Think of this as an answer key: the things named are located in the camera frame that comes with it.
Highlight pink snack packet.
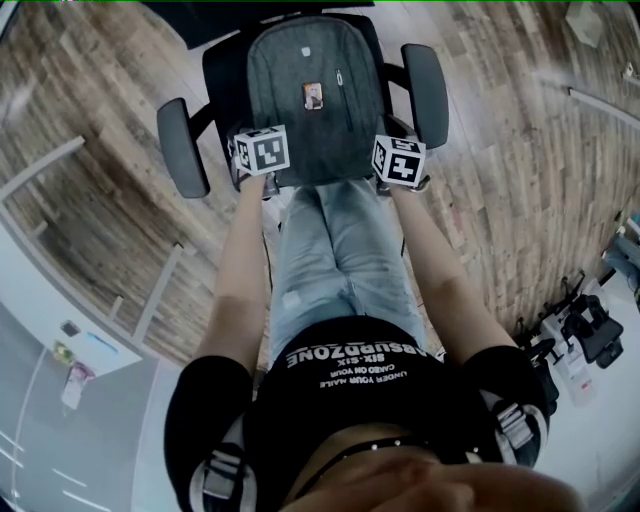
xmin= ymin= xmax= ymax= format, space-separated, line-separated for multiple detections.
xmin=60 ymin=362 xmax=96 ymax=409

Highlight light blue flat item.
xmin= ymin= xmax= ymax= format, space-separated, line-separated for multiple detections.
xmin=85 ymin=332 xmax=119 ymax=354

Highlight person's torso in black shirt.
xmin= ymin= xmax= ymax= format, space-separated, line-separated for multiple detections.
xmin=163 ymin=317 xmax=551 ymax=512

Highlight grey harness strap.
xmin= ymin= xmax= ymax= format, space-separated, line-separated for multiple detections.
xmin=197 ymin=444 xmax=249 ymax=512
xmin=492 ymin=399 xmax=546 ymax=466

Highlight cardboard box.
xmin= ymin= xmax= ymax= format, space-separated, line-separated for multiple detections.
xmin=564 ymin=2 xmax=604 ymax=49

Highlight person's left forearm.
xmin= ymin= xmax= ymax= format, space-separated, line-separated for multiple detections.
xmin=192 ymin=174 xmax=269 ymax=374

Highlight white desk with grey legs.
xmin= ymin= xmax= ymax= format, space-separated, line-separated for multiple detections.
xmin=0 ymin=134 xmax=199 ymax=376

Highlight white packet with red label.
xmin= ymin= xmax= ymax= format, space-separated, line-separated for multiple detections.
xmin=567 ymin=349 xmax=599 ymax=406

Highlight black office chair with armrests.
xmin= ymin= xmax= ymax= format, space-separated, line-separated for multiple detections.
xmin=156 ymin=0 xmax=450 ymax=200

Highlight white table with thin legs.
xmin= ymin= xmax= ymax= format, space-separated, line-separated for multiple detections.
xmin=568 ymin=87 xmax=640 ymax=131

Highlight black studded neck strap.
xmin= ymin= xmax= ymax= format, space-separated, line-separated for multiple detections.
xmin=292 ymin=433 xmax=484 ymax=501

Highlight person's right forearm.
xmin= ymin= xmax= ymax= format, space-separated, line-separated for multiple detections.
xmin=394 ymin=185 xmax=519 ymax=366

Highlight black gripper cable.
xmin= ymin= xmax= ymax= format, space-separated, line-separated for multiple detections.
xmin=262 ymin=219 xmax=276 ymax=301

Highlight person's legs in light jeans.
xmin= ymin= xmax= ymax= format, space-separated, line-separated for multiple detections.
xmin=269 ymin=179 xmax=431 ymax=371

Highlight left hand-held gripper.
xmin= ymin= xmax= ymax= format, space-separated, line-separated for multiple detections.
xmin=227 ymin=124 xmax=292 ymax=201

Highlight black device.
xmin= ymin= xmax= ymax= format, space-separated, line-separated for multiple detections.
xmin=562 ymin=294 xmax=626 ymax=370

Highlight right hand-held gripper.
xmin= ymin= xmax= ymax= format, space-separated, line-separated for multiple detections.
xmin=372 ymin=113 xmax=432 ymax=197

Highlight grey fabric backpack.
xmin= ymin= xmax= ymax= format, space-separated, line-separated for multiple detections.
xmin=245 ymin=15 xmax=386 ymax=187

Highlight white work table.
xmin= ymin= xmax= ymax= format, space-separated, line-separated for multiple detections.
xmin=524 ymin=269 xmax=640 ymax=512

